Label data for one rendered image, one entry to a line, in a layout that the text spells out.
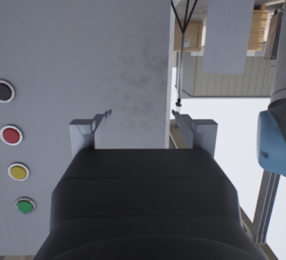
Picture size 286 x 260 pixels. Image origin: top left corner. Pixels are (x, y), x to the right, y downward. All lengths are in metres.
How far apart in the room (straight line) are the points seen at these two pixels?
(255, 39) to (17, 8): 4.52
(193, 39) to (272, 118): 5.67
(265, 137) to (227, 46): 3.01
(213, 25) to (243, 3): 0.46
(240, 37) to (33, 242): 3.29
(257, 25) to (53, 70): 4.54
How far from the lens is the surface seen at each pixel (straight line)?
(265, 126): 0.42
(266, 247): 5.71
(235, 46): 3.39
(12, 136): 0.32
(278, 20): 4.73
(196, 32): 6.07
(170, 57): 3.25
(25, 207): 0.38
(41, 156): 0.32
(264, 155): 0.42
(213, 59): 3.37
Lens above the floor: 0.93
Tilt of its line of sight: 17 degrees up
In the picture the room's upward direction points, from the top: 180 degrees counter-clockwise
